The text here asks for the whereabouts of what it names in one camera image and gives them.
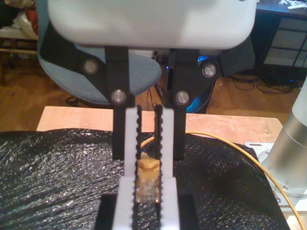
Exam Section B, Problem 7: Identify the yellow network cable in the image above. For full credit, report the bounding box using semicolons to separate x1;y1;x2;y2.
135;130;305;230

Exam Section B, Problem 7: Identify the black computer tower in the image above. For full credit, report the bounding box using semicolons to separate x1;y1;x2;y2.
165;54;218;115

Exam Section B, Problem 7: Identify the blue-grey office chair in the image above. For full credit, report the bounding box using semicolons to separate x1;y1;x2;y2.
35;0;163;108

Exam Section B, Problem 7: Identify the black bubble wrap mat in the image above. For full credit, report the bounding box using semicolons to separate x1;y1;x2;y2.
0;128;292;230

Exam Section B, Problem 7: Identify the black shelf desk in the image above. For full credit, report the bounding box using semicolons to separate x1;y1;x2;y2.
249;2;307;70

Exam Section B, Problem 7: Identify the wooden bench with clothes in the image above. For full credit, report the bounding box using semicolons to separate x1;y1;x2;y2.
0;0;39;86

